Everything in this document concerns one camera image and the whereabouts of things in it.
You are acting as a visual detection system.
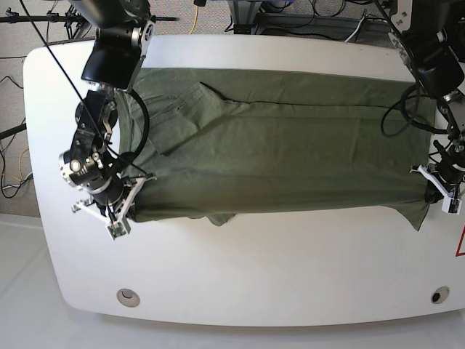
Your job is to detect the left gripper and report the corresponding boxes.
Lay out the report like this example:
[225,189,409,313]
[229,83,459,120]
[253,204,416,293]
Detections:
[424,140,464,204]

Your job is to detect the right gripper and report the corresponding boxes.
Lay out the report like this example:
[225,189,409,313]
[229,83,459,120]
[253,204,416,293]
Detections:
[59,147,139,222]

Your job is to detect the olive green T-shirt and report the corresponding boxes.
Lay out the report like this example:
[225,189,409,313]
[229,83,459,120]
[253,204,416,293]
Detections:
[126,68,430,229]

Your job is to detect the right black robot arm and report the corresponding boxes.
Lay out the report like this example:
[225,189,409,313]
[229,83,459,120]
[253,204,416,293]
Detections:
[60,1,156,223]

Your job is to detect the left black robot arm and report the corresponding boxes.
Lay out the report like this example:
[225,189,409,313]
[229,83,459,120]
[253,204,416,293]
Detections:
[387,1,464,213]

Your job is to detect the left table grommet hole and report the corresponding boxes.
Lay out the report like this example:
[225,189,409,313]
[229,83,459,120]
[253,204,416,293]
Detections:
[116,289,140,308]

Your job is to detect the table grommet hole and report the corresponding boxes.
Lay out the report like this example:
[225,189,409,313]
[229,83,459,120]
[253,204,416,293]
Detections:
[116,289,140,308]
[431,286,450,304]

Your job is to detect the right table grommet hole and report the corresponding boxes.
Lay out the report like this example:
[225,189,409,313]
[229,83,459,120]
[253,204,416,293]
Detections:
[431,286,450,304]

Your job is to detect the black tripod stand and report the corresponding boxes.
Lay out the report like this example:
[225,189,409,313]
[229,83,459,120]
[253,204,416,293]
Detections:
[1,1,178,41]

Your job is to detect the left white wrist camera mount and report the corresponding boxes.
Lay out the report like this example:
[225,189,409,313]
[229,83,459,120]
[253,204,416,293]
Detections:
[410,164,463,214]

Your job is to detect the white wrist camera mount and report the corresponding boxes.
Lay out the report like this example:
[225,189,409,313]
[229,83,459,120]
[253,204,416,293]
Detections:
[71,174,156,240]
[410,164,463,214]

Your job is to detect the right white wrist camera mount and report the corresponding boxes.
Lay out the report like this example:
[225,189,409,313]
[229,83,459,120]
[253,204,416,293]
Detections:
[71,174,156,240]

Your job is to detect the black floor cables left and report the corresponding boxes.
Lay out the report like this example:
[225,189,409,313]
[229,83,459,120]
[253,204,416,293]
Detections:
[0,74,33,199]

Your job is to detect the white cable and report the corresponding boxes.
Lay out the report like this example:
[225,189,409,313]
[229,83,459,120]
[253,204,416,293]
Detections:
[343,17,365,44]

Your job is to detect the yellow cable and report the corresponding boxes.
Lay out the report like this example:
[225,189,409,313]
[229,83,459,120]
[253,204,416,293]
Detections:
[189,0,206,36]

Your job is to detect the grey metal frame base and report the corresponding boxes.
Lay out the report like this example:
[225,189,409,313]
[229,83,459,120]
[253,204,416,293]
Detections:
[227,0,364,37]

